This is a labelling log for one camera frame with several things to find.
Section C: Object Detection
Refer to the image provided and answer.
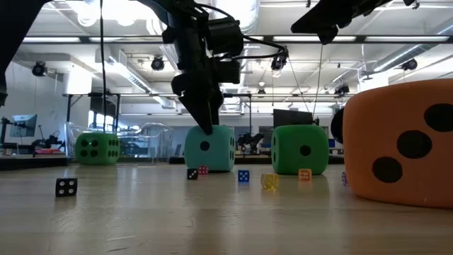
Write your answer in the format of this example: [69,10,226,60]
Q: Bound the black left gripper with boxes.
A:
[166,21,225,136]

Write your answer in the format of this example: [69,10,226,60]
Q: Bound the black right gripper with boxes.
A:
[290,0,376,45]

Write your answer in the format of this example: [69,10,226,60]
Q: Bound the large teal foam die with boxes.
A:
[184,124,237,174]

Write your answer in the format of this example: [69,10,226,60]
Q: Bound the small yellow die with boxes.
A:
[260,172,280,190]

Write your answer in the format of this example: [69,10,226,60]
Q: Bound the large green foam die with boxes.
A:
[74,132,121,166]
[271,124,330,176]

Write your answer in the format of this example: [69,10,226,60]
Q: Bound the large orange foam die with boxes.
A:
[342,78,453,209]

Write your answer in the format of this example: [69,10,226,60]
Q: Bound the black ceiling spotlight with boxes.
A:
[151,55,166,72]
[270,45,289,77]
[334,83,351,97]
[401,57,419,72]
[31,62,47,78]

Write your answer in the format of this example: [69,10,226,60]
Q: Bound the clear plastic bin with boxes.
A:
[64,121,175,166]

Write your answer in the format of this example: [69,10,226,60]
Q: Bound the black monitor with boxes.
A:
[273,108,315,128]

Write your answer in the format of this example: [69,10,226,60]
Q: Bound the grey-screen monitor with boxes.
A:
[9,113,38,138]

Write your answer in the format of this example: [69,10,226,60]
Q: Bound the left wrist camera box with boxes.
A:
[211,57,242,85]

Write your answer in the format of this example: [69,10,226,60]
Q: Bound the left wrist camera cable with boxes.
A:
[197,2,289,61]

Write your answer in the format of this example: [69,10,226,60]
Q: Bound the large silver ventilation duct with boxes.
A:
[226,0,261,35]

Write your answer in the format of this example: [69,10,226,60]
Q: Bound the slim silver ventilation duct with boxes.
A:
[371,42,435,74]

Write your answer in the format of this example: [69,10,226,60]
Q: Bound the white cylindrical camera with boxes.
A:
[330,108,346,145]

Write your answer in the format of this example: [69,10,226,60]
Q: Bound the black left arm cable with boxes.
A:
[100,0,108,135]

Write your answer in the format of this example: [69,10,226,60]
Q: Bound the overhead frame beam with lights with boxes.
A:
[0,34,453,45]

